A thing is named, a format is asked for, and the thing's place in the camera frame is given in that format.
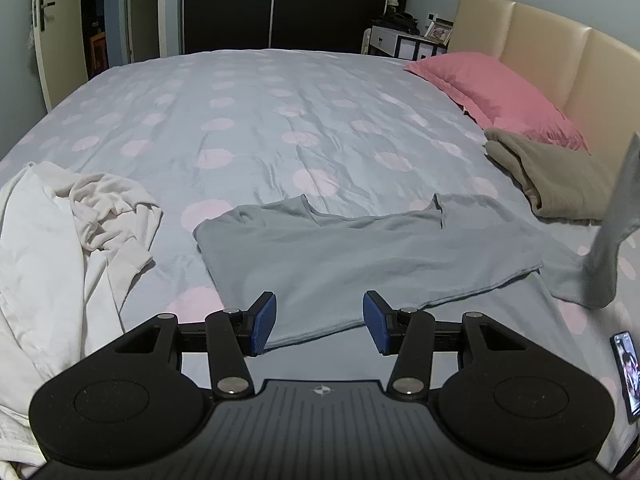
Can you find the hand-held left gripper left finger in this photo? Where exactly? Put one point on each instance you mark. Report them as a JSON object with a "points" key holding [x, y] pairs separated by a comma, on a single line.
{"points": [[265, 322]]}

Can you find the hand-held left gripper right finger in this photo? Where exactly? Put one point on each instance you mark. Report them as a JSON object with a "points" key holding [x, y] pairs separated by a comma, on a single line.
{"points": [[376, 322]]}

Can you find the grey shirt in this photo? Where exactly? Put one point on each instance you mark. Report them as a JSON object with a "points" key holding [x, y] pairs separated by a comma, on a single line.
{"points": [[350, 260]]}

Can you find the cream garment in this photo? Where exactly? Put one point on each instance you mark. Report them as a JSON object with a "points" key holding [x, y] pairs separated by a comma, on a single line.
{"points": [[115, 210]]}

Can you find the bed with polka dot sheet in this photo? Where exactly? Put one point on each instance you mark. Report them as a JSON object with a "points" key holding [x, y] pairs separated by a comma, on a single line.
{"points": [[300, 100]]}

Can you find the white shirt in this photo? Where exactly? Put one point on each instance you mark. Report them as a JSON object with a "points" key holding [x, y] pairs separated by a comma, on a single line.
{"points": [[40, 285]]}

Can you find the folded khaki garment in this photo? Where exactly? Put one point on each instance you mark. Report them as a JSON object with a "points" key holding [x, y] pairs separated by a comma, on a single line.
{"points": [[560, 175]]}

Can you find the smartphone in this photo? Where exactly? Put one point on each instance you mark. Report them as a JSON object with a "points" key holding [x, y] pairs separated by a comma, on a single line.
{"points": [[627, 375]]}

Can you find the pink pillow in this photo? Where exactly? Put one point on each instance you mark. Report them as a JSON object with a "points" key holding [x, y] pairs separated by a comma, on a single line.
{"points": [[480, 85]]}

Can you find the white ribbed knit garment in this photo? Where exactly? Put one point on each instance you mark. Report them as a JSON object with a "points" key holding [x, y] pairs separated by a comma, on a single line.
{"points": [[17, 435]]}

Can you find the white nightstand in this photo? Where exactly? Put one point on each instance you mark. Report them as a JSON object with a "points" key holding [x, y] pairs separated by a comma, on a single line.
{"points": [[385, 40]]}

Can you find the black bag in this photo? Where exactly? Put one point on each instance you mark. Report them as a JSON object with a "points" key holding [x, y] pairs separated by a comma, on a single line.
{"points": [[397, 20]]}

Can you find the orange stool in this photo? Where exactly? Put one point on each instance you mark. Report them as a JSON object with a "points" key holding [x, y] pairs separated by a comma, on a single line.
{"points": [[98, 55]]}

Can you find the dark wardrobe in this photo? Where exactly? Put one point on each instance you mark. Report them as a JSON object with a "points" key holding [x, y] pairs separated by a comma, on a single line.
{"points": [[300, 5]]}

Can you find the cream padded headboard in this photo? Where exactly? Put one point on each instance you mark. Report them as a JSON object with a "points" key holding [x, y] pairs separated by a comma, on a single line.
{"points": [[550, 45]]}

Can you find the cream door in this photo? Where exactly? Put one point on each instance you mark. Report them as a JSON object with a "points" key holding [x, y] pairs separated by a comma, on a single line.
{"points": [[60, 35]]}

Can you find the photo frame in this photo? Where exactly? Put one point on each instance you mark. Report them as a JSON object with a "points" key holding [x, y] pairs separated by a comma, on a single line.
{"points": [[439, 31]]}

